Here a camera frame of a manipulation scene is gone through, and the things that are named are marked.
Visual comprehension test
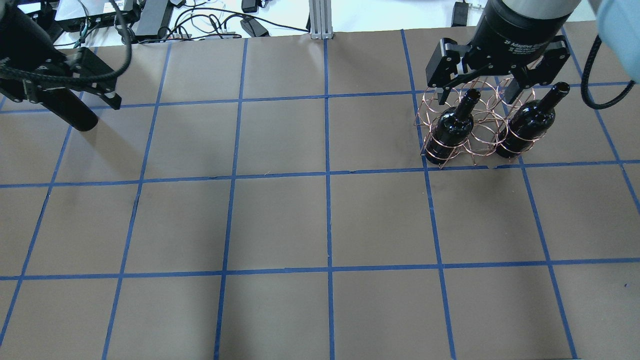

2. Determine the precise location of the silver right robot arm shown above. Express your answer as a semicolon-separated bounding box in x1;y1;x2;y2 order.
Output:
425;0;639;110

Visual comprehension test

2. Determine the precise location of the aluminium frame post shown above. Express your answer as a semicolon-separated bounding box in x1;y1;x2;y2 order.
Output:
308;0;334;40

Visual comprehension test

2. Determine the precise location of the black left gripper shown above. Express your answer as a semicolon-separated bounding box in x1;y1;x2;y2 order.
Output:
0;6;122;110

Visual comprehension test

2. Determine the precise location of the black power adapter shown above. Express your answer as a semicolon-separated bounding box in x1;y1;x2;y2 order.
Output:
240;17;270;38

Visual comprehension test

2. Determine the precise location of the copper wire wine basket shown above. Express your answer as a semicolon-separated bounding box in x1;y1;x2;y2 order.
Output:
414;76;544;169

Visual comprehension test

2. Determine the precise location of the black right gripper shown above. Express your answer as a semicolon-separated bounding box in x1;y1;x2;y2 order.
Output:
425;0;572;106

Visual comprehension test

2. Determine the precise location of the dark bottle in basket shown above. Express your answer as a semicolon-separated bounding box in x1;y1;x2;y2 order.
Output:
494;81;570;159
423;88;482;166

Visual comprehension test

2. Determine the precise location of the dark glass wine bottle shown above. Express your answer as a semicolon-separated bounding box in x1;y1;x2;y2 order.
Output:
39;88;99;132

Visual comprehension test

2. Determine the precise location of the black electronics box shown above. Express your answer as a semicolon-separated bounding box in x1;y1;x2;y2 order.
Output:
134;0;173;42

